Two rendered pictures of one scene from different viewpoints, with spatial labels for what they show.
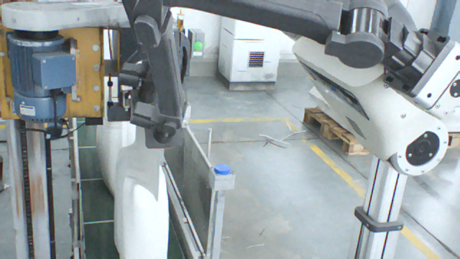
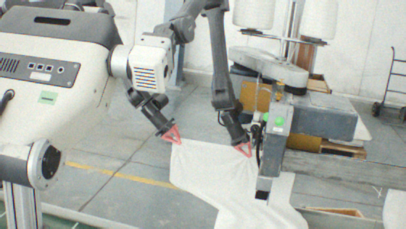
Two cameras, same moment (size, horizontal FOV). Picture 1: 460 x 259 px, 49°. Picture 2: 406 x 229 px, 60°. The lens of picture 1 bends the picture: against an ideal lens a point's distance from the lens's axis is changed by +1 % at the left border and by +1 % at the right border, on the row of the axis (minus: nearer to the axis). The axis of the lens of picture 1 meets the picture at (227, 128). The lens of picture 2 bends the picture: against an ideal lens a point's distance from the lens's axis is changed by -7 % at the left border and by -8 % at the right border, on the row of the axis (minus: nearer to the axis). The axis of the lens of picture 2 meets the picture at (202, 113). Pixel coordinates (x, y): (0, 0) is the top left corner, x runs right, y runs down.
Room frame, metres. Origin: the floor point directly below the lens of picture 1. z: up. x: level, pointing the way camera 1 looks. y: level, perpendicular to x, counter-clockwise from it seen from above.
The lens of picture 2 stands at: (2.09, -0.98, 1.66)
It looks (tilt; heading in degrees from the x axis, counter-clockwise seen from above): 18 degrees down; 119
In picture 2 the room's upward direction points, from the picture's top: 6 degrees clockwise
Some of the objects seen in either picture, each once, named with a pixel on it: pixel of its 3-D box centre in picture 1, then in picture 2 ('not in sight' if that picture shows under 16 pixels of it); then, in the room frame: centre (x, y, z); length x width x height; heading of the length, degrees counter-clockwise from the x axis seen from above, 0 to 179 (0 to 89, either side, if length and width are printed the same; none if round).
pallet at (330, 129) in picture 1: (381, 126); not in sight; (4.46, -1.43, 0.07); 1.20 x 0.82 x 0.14; 111
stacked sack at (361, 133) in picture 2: not in sight; (342, 127); (1.60, 3.35, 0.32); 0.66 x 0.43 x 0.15; 16
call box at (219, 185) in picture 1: (221, 178); not in sight; (1.67, 0.01, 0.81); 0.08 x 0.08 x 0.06; 19
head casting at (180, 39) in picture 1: (149, 55); (307, 130); (1.82, 0.32, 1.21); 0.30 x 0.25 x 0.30; 19
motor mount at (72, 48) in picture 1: (68, 63); (257, 96); (1.54, 0.52, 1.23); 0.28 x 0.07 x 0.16; 19
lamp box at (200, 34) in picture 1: (195, 43); (279, 119); (1.76, 0.14, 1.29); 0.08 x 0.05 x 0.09; 19
